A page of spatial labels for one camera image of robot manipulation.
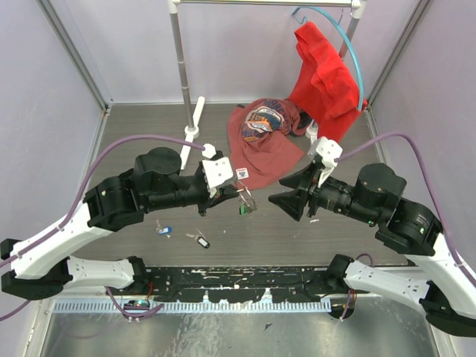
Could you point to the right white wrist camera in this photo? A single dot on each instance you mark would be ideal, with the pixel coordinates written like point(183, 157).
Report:
point(325, 152)

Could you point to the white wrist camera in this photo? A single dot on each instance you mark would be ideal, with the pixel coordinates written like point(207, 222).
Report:
point(325, 152)
point(217, 169)

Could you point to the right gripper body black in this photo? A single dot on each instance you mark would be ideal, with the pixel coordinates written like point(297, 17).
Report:
point(309, 190)

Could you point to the bright red shirt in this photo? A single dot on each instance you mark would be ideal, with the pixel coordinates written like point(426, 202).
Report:
point(325, 88)

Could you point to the key with blue tag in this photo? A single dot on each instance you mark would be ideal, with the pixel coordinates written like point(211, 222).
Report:
point(162, 230)

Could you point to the faded red t-shirt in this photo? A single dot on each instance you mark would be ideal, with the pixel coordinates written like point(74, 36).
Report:
point(258, 134)

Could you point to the large metal keyring with clips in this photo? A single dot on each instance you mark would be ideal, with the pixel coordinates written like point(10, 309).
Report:
point(245, 197)

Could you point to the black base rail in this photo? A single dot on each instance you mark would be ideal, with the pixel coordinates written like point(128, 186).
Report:
point(294, 284)

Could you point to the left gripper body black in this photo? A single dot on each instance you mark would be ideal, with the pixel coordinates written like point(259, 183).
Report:
point(204, 200)

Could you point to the white cable duct strip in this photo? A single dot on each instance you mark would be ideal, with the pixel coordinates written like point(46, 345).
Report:
point(263, 306)

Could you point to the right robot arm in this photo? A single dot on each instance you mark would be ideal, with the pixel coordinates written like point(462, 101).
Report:
point(446, 297)

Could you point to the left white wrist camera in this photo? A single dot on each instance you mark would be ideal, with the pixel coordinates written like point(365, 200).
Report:
point(217, 169)

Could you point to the key with black tag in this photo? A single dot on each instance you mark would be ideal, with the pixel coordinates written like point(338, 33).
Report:
point(200, 239)

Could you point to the key with green tag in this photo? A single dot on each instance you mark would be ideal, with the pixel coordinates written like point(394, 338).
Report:
point(243, 209)

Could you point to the blue clothes hanger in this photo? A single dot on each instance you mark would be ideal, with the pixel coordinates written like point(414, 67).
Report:
point(346, 47)

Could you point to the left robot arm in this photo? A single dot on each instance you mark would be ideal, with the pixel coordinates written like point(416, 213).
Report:
point(44, 265)

